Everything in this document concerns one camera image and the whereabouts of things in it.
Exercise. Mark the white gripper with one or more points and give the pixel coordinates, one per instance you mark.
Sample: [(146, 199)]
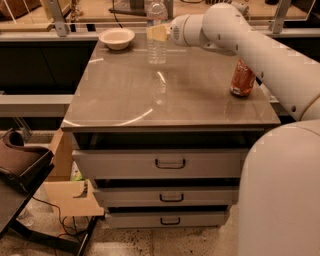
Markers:
[(178, 32)]

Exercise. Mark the clear plastic water bottle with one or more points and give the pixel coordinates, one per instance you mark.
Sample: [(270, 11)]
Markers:
[(156, 14)]

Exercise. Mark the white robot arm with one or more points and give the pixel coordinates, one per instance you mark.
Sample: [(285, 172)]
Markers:
[(279, 195)]

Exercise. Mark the white paper bowl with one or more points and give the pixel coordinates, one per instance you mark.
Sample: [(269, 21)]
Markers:
[(117, 38)]

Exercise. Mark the orange soda can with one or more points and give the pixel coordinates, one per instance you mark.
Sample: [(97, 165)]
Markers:
[(242, 80)]

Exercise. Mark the grey drawer cabinet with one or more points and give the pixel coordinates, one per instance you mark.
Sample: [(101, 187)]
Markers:
[(125, 103)]

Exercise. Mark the top grey drawer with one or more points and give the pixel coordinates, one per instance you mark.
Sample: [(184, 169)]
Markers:
[(160, 164)]

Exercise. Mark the grey drawer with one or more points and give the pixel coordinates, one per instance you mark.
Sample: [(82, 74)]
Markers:
[(160, 164), (166, 196), (167, 219)]

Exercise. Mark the middle grey drawer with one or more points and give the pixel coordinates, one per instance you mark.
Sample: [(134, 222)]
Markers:
[(166, 196)]

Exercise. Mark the bottom grey drawer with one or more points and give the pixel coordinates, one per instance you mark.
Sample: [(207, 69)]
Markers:
[(167, 219)]

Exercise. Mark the cardboard piece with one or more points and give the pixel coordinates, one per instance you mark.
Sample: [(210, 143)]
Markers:
[(74, 198)]

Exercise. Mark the dark brown chair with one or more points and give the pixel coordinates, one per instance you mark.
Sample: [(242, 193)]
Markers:
[(23, 169)]

